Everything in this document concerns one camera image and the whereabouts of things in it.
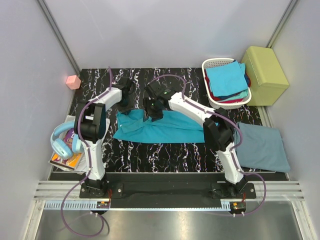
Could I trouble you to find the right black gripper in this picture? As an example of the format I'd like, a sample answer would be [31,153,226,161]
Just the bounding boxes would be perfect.
[142,97,163,123]

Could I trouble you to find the teal t shirt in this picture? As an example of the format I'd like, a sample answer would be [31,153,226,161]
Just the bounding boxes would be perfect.
[113,109,205,144]

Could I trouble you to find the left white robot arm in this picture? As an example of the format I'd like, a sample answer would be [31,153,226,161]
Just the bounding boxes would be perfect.
[74,77,135,199]

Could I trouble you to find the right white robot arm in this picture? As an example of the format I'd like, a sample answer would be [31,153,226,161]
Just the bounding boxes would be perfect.
[143,82,248,199]

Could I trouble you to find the stack of papers and books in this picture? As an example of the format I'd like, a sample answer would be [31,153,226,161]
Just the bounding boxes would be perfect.
[48,114,111,175]

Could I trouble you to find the red shirt in basket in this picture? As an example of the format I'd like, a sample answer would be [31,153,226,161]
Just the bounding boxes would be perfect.
[204,72,249,104]

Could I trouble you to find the pink cube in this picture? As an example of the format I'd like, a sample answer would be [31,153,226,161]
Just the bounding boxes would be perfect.
[65,75,82,90]

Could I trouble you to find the white perforated laundry basket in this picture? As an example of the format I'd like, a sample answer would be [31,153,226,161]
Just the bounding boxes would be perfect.
[201,58,252,110]

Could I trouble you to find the light blue shirt in basket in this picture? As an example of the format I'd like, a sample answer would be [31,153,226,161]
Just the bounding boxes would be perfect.
[205,61,248,97]

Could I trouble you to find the light blue headphones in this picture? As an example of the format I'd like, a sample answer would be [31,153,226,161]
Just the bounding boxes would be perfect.
[50,120,84,160]

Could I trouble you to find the green storage box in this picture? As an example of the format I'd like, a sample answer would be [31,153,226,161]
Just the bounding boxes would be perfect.
[241,46,290,106]

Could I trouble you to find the folded grey-blue t shirt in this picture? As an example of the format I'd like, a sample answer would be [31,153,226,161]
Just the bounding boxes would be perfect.
[234,122,291,173]

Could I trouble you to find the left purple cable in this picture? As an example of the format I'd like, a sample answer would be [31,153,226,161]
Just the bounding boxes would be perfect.
[61,66,116,236]

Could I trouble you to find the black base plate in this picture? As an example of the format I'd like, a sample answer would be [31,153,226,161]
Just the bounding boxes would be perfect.
[79,173,257,199]

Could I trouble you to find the aluminium rail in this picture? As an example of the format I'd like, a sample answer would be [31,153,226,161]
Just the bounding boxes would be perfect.
[33,181,305,201]

